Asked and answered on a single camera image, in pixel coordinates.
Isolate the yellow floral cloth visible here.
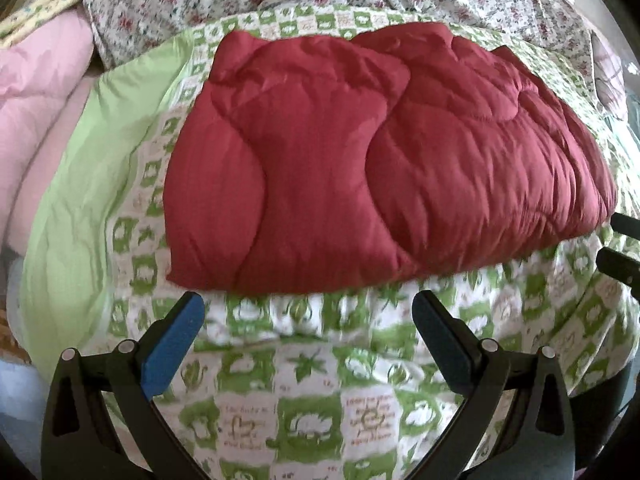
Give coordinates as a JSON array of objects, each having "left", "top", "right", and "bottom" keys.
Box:
[{"left": 0, "top": 0, "right": 101, "bottom": 48}]

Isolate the pink printed pillow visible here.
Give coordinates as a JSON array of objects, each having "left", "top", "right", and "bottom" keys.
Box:
[{"left": 590, "top": 30, "right": 627, "bottom": 121}]

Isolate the green checked blanket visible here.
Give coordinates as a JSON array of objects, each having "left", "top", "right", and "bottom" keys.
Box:
[{"left": 20, "top": 4, "right": 640, "bottom": 480}]

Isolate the pink quilt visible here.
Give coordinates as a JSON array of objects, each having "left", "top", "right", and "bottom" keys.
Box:
[{"left": 0, "top": 12, "right": 101, "bottom": 256}]

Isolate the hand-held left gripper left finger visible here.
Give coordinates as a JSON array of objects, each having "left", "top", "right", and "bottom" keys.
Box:
[{"left": 41, "top": 291, "right": 206, "bottom": 480}]

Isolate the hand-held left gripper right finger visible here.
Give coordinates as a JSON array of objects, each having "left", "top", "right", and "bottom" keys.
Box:
[{"left": 405, "top": 290, "right": 576, "bottom": 480}]

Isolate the red quilted blanket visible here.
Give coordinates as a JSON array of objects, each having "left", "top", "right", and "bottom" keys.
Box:
[{"left": 164, "top": 22, "right": 618, "bottom": 295}]

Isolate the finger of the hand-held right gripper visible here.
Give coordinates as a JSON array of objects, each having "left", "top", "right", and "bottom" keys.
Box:
[
  {"left": 612, "top": 212, "right": 640, "bottom": 241},
  {"left": 596, "top": 246, "right": 640, "bottom": 301}
]

